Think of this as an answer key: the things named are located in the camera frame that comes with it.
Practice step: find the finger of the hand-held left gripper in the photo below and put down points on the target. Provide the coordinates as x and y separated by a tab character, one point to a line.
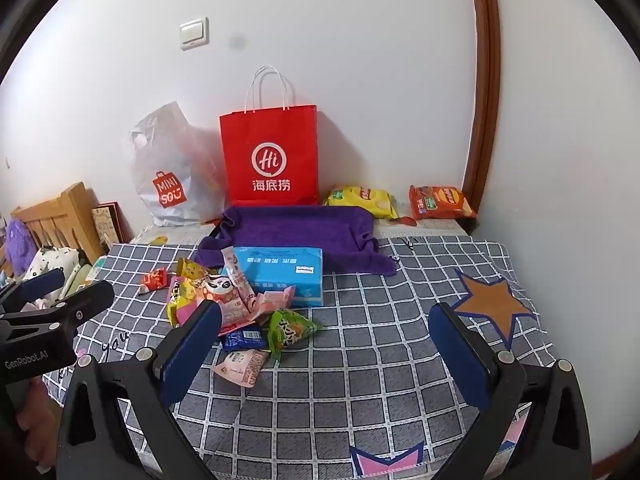
87	302
42	282

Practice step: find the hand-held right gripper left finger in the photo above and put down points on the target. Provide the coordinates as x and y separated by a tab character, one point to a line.
192	355

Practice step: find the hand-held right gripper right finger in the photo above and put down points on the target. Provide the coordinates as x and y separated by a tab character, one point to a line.
460	355

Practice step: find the small pale pink packet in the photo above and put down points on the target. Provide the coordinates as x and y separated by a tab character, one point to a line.
240	366

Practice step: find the dark blue snack packet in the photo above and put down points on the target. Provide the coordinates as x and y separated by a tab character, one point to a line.
245	338

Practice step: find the yellow and pink snack packet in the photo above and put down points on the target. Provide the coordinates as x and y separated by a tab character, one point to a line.
181	300

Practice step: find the pink panda snack packet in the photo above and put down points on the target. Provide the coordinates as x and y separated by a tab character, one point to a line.
222	300

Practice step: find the small red snack packet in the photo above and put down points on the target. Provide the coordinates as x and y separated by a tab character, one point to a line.
155	280

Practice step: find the long pink snack packet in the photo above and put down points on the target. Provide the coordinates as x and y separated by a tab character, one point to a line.
235	270

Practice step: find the green snack packet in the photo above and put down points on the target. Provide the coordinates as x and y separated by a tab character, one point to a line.
290	332

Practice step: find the person's left hand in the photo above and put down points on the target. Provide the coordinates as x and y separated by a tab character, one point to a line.
37	410

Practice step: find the white spotted cloth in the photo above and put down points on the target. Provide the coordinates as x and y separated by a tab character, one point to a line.
50	262

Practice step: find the purple plush toy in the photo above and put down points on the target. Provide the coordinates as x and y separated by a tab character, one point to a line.
20	245

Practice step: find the wooden headboard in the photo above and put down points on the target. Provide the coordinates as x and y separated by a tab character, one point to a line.
60	215

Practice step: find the patterned flat box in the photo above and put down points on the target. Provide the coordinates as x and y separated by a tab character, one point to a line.
107	222

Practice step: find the grey checked blanket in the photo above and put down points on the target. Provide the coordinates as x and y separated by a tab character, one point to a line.
375	335

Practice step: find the blue tissue pack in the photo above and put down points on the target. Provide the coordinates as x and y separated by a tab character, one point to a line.
287	280

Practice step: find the orange chips bag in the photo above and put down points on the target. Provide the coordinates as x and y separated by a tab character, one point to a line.
440	202

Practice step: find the white plastic bag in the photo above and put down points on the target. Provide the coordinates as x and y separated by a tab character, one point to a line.
170	160

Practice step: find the purple towel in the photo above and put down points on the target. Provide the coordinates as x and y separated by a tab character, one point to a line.
300	230

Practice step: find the yellow chips bag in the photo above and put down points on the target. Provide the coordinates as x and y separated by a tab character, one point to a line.
360	201

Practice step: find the red paper bag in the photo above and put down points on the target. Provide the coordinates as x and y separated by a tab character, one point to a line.
272	135

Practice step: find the brown wooden door frame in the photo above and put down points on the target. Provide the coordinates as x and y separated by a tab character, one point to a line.
482	85

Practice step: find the white light switch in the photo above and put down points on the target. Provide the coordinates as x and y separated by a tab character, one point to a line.
195	34

